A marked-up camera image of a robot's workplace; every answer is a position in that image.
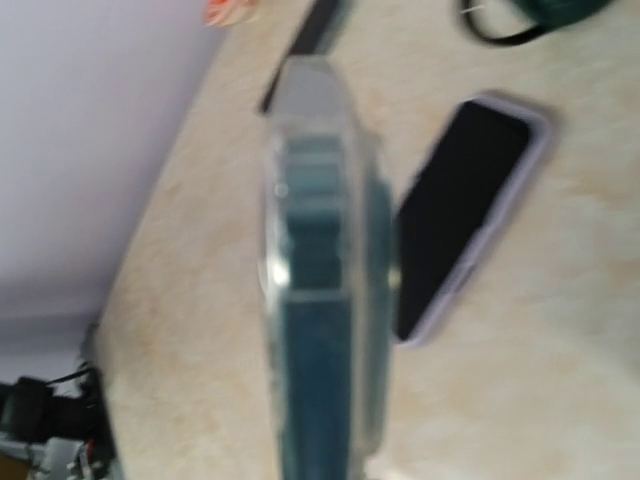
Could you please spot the black phone top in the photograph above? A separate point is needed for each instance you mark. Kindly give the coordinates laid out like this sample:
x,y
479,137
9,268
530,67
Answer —
x,y
450,200

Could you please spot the clear phone case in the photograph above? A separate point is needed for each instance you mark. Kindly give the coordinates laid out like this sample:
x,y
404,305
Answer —
x,y
310,125

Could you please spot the lavender phone case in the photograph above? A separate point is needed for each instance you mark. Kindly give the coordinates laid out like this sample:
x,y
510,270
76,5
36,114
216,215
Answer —
x,y
543,127

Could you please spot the dark green mug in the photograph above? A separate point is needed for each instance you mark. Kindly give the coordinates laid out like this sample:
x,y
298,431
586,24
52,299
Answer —
x,y
546,16

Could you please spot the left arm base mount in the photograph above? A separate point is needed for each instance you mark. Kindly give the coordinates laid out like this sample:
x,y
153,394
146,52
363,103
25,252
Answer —
x,y
72,408

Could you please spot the red white patterned bowl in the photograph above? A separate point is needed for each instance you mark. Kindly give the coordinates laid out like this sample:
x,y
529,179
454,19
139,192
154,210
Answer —
x,y
225,13

